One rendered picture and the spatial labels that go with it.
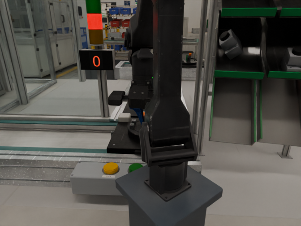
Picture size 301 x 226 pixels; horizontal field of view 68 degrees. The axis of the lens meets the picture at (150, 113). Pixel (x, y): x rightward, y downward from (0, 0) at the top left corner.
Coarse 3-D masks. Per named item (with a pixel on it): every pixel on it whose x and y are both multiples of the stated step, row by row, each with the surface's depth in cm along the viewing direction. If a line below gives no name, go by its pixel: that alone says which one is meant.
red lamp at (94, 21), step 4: (88, 16) 76; (92, 16) 76; (96, 16) 76; (100, 16) 77; (88, 20) 77; (92, 20) 76; (96, 20) 77; (100, 20) 78; (88, 24) 78; (92, 24) 77; (96, 24) 77; (100, 24) 78; (88, 28) 78; (92, 28) 77; (96, 28) 77; (100, 28) 78
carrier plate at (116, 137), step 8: (120, 128) 83; (112, 136) 78; (120, 136) 78; (128, 136) 78; (112, 144) 73; (120, 144) 73; (128, 144) 73; (136, 144) 73; (112, 152) 71; (120, 152) 71; (128, 152) 71
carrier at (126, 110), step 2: (128, 102) 109; (126, 104) 106; (128, 104) 106; (126, 106) 104; (128, 106) 104; (126, 108) 102; (128, 108) 102; (124, 110) 99; (126, 110) 99; (128, 110) 99; (130, 110) 99; (132, 110) 99; (124, 112) 97; (126, 112) 97; (128, 112) 97; (130, 112) 97; (132, 112) 97; (134, 112) 97; (132, 114) 95; (134, 114) 95; (136, 114) 95; (132, 116) 94; (134, 116) 94; (136, 116) 94
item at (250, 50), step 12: (228, 24) 81; (240, 24) 80; (252, 24) 79; (216, 36) 73; (240, 36) 78; (252, 36) 78; (216, 48) 70; (252, 48) 73; (216, 60) 67; (228, 60) 70; (240, 60) 69; (252, 60) 69; (216, 72) 64; (228, 72) 63; (240, 72) 62; (252, 72) 62
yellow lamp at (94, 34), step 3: (90, 30) 78; (93, 30) 78; (96, 30) 78; (99, 30) 78; (102, 30) 80; (90, 33) 78; (93, 33) 78; (96, 33) 78; (99, 33) 79; (102, 33) 80; (90, 36) 79; (93, 36) 78; (96, 36) 78; (99, 36) 79; (102, 36) 80; (90, 39) 79; (93, 39) 79; (96, 39) 79; (99, 39) 79; (102, 39) 80; (90, 42) 80; (93, 42) 79; (96, 42) 79; (99, 42) 80; (102, 42) 80
